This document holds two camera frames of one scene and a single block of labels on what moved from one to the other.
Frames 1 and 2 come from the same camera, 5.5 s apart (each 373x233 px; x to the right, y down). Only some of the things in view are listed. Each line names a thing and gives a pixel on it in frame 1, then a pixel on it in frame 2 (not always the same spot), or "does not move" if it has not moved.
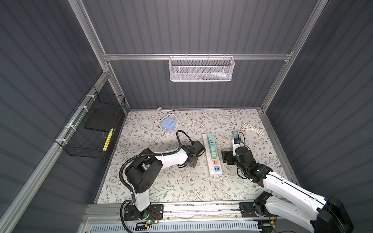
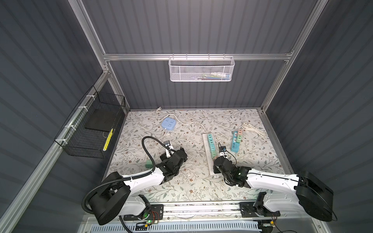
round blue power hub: [169, 124] does not move
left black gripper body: [194, 163] → [163, 158]
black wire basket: [89, 132] does not move
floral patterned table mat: [212, 181] does not move
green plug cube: [213, 154] does not move
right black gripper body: [231, 159] → [227, 178]
